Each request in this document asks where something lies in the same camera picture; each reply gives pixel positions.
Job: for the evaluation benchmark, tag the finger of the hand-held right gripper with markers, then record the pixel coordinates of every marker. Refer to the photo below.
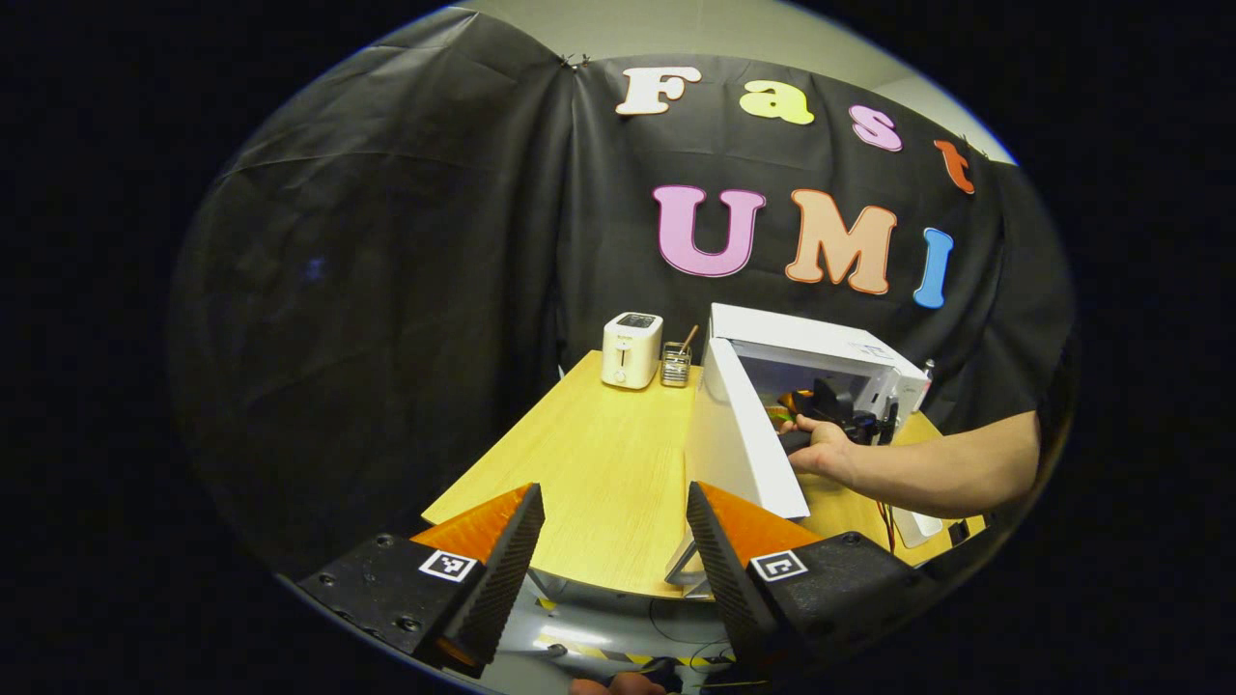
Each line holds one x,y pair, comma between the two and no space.
797,398

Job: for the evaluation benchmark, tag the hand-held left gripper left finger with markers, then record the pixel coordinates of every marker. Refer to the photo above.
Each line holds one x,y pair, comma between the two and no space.
502,569

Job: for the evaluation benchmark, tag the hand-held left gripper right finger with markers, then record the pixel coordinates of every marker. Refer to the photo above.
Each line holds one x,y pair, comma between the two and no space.
734,569

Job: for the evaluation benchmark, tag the white microwave oven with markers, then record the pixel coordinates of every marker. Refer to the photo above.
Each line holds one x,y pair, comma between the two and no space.
744,444

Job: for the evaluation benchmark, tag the wooden stick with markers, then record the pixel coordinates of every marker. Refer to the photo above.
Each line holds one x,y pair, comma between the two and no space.
688,338

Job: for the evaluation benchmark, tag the metal mesh utensil holder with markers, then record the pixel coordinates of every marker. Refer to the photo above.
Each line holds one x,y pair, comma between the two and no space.
676,369

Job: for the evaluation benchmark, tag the white toaster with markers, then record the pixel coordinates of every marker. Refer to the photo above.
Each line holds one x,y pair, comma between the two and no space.
632,352

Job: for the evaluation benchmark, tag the black backdrop cloth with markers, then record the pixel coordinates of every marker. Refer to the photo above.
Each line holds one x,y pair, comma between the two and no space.
386,290

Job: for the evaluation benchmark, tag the small black cloth clip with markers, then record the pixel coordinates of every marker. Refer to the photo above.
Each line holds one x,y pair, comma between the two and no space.
575,61

